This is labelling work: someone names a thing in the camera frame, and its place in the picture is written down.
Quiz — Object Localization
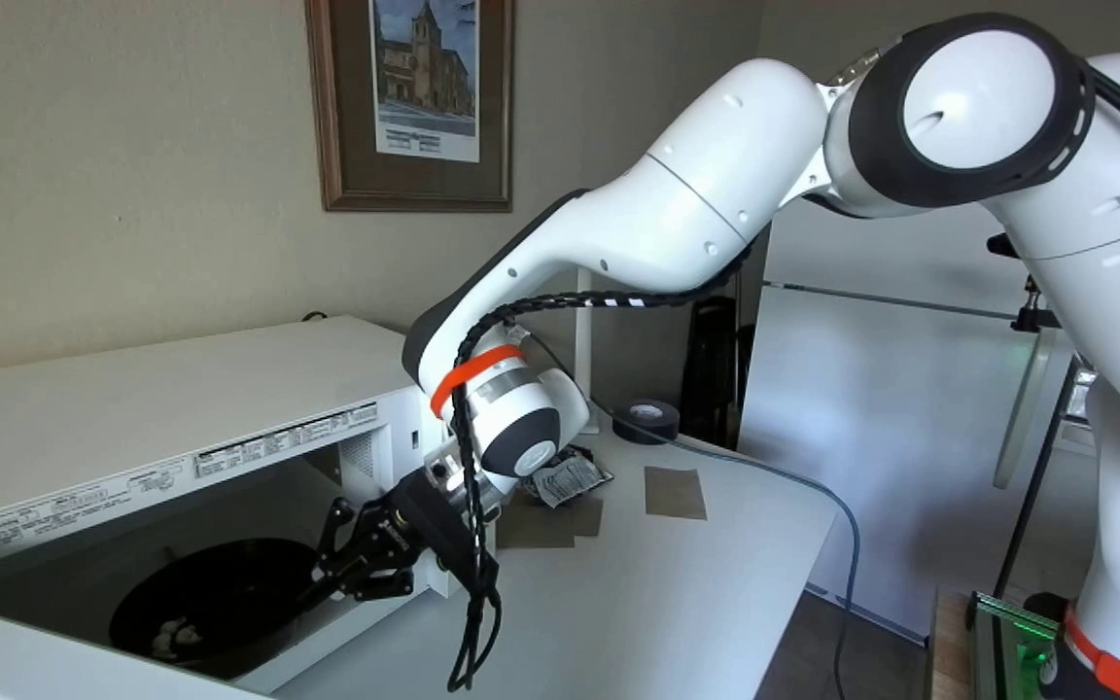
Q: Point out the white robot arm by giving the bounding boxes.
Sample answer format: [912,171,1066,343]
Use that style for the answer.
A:
[401,11,1120,700]

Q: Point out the framed picture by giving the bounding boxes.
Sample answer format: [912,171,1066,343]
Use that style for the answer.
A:
[305,0,516,212]

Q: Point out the black bowl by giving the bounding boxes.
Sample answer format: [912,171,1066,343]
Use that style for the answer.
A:
[109,536,317,679]

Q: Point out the blue cable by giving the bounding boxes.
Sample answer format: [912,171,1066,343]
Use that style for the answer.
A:
[675,435,869,700]

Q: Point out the popcorn pieces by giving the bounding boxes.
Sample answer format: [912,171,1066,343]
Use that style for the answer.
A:
[151,620,198,661]

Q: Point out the white microwave oven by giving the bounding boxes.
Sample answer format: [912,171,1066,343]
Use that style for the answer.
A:
[0,317,461,700]

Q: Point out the black tape roll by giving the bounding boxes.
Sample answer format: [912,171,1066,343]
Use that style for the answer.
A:
[614,401,682,441]

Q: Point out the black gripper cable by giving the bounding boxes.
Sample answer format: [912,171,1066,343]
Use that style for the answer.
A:
[444,282,721,696]

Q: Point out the grey paper patch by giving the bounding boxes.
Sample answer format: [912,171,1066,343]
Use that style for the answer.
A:
[497,496,603,548]

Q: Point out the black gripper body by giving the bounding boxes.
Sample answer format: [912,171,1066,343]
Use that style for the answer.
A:
[376,469,489,596]

